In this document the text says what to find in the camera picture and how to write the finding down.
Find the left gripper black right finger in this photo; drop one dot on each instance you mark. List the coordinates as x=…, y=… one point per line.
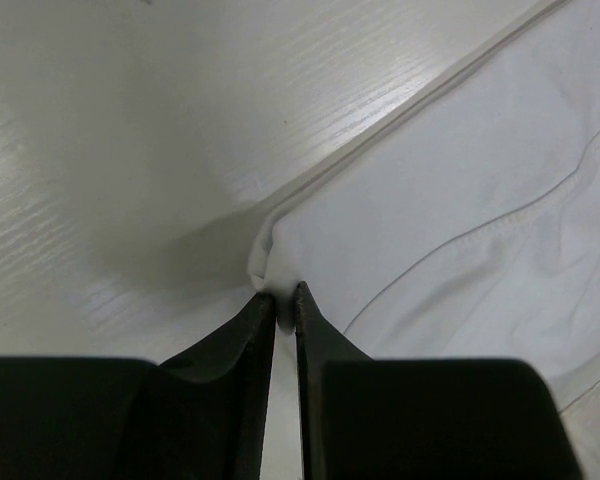
x=470, y=418

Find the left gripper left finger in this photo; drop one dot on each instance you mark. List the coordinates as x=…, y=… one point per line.
x=198, y=415

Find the white skirt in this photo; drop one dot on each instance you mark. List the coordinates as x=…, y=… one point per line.
x=472, y=230

